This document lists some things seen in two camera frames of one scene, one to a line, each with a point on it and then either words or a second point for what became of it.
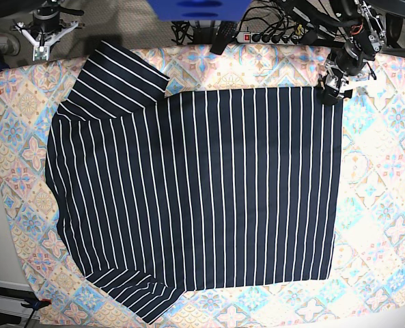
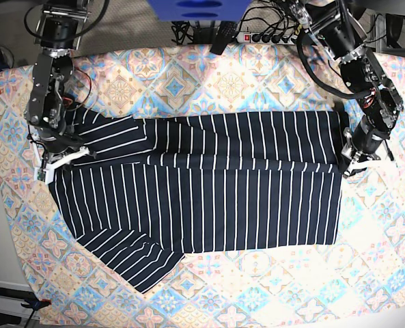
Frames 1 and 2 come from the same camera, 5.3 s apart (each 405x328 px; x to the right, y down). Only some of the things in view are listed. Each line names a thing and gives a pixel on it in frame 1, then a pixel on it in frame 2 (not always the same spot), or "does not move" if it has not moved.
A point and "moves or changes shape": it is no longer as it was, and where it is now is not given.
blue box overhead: (200, 10) does not move
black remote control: (225, 33) does not move
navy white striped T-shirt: (156, 193) moves or changes shape
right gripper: (333, 76) -> (364, 144)
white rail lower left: (8, 296) does not move
